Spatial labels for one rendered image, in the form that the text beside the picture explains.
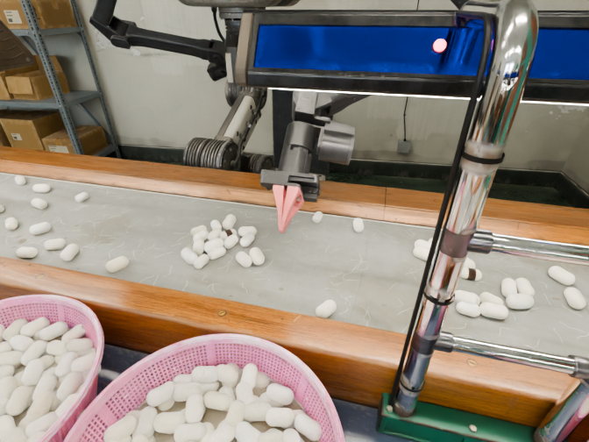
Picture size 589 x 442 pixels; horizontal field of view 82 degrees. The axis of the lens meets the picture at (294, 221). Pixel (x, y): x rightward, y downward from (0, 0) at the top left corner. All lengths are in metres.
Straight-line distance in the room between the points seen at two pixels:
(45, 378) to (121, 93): 2.74
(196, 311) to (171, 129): 2.58
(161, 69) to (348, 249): 2.45
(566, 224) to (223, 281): 0.64
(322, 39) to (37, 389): 0.50
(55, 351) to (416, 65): 0.54
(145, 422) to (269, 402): 0.13
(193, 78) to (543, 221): 2.44
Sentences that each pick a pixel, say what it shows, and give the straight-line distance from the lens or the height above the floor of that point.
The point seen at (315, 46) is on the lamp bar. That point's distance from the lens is 0.39.
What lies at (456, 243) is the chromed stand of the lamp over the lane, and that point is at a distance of 0.29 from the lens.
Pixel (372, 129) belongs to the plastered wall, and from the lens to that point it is 2.62.
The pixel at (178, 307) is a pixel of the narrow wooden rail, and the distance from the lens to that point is 0.51.
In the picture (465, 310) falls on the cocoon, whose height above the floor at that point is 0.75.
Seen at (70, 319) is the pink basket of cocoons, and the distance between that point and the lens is 0.59.
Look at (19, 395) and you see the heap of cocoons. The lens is 0.53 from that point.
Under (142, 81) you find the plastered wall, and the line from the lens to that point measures 3.00.
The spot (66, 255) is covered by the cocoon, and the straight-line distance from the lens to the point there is 0.70.
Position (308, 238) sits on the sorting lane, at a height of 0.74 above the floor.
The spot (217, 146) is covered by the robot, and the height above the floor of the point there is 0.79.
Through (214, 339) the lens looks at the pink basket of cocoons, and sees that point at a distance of 0.46.
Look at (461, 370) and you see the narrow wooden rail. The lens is 0.46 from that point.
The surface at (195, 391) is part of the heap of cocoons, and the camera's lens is 0.45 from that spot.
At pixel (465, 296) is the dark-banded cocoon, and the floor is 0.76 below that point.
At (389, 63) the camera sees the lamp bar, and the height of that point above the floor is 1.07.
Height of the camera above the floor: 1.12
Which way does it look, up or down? 32 degrees down
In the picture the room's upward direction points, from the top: straight up
